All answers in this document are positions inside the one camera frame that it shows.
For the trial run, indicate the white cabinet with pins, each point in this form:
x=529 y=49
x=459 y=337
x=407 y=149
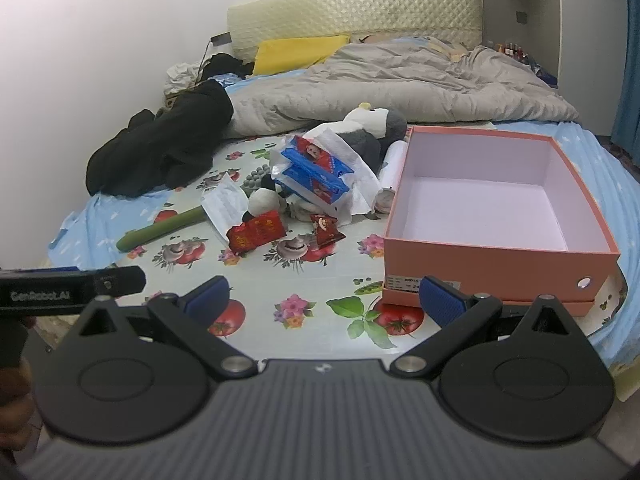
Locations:
x=575 y=20

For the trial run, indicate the large red foil packet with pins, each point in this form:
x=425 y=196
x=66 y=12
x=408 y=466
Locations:
x=255 y=230

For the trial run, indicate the crumpled white cloth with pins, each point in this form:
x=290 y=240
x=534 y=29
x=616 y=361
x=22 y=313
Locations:
x=182 y=75

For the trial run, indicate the pink cardboard box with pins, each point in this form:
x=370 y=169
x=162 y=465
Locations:
x=475 y=265

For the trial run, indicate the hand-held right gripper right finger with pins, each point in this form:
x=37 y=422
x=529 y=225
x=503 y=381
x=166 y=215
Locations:
x=441 y=302

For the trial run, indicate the grey duvet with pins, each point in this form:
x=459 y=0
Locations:
x=400 y=85

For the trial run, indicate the white cylindrical can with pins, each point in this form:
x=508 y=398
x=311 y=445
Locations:
x=395 y=165

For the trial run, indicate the blue curtain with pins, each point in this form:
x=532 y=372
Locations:
x=627 y=110

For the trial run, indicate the beige printed pillow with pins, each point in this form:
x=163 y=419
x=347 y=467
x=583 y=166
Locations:
x=380 y=38

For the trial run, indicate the green massager with grey knobs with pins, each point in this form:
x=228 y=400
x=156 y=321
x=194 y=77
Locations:
x=165 y=227

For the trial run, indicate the blue cartoon packet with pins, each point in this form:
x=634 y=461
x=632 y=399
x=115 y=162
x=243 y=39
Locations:
x=315 y=189
x=310 y=152

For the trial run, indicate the black wall socket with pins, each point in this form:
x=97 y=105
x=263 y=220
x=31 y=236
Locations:
x=521 y=16

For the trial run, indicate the cream quilted headboard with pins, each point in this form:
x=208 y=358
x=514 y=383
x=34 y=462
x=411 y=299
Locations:
x=350 y=10

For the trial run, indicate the black clothing pile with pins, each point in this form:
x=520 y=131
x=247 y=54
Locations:
x=165 y=145

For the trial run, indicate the grey white penguin plush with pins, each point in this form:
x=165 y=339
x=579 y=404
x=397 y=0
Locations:
x=365 y=142

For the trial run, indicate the white paper towel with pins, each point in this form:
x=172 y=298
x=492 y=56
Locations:
x=361 y=180

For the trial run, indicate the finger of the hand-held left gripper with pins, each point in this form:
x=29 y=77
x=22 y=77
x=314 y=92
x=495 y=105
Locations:
x=65 y=268
x=122 y=281

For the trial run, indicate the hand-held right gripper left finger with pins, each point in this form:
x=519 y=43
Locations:
x=210 y=296

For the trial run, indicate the dark crumpled garment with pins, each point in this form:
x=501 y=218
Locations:
x=227 y=65

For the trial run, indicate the yellow pillow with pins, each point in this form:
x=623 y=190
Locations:
x=290 y=52

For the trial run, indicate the small red foil packet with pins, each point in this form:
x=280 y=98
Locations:
x=327 y=230

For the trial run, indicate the pink box lid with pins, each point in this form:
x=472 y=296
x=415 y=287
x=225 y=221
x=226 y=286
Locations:
x=565 y=308

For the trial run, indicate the row of small bottles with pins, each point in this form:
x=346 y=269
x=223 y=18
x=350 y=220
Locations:
x=510 y=50

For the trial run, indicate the pleated face mask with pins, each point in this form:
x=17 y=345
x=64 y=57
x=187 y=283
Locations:
x=225 y=205

